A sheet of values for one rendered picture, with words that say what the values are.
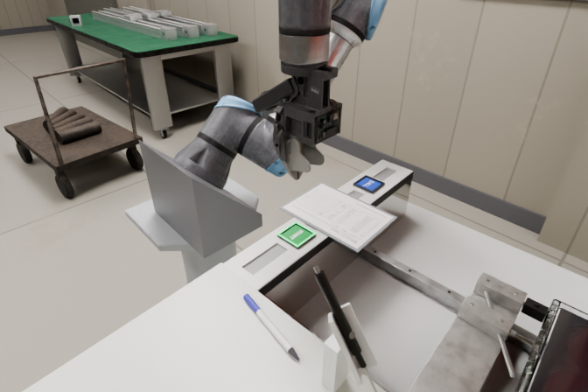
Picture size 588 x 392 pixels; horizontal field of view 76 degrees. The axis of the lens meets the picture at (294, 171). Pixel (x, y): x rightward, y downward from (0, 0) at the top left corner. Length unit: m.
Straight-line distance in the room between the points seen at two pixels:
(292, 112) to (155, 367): 0.41
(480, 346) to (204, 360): 0.45
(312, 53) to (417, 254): 0.59
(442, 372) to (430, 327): 0.14
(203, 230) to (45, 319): 1.38
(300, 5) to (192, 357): 0.50
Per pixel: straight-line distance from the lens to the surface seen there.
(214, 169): 0.96
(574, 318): 0.85
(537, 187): 2.59
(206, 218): 0.88
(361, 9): 0.99
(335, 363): 0.50
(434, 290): 0.87
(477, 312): 0.76
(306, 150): 0.66
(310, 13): 0.54
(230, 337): 0.60
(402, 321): 0.82
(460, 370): 0.72
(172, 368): 0.59
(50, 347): 2.04
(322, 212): 0.82
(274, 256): 0.72
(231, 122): 0.97
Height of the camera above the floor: 1.45
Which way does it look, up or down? 30 degrees down
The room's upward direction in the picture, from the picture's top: straight up
